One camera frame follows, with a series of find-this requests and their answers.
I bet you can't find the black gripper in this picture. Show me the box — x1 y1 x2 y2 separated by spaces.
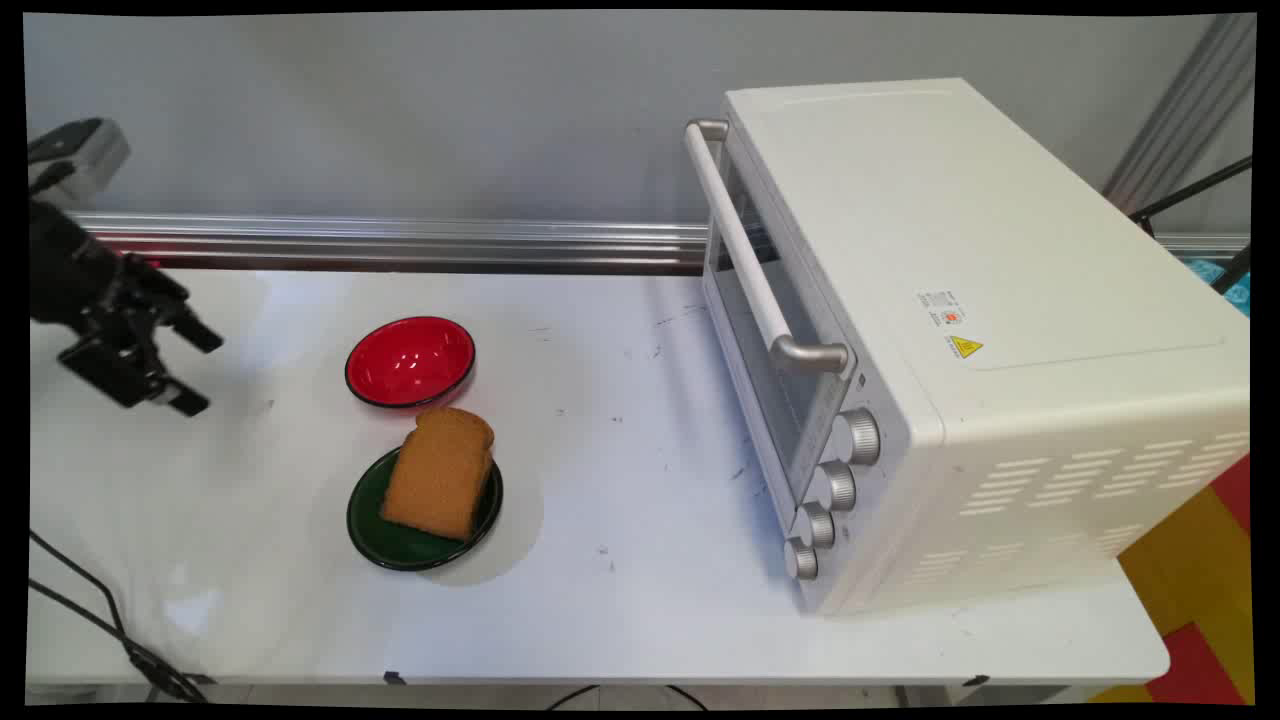
28 198 224 419

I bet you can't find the oven door with white handle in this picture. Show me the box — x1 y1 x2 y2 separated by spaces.
684 118 863 533

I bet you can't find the red bowl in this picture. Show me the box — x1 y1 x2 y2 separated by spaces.
345 316 477 411

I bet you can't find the brown bread slice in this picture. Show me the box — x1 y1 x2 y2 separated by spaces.
379 406 497 543

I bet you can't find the dark green plate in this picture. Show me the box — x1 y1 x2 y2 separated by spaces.
346 445 504 573

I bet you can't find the white toaster oven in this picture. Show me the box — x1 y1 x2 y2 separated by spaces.
683 78 1251 618

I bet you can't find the black rod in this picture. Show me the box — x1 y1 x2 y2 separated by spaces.
1130 156 1253 227

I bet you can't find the blue patterned object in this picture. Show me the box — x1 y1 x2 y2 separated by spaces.
1185 257 1251 319

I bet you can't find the black cable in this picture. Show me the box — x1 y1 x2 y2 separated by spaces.
28 578 209 703
545 684 711 713
28 529 161 669

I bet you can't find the aluminium rail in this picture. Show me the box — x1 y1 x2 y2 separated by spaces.
70 212 1251 275

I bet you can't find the aluminium frame post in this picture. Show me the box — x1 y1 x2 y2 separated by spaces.
1102 14 1257 217

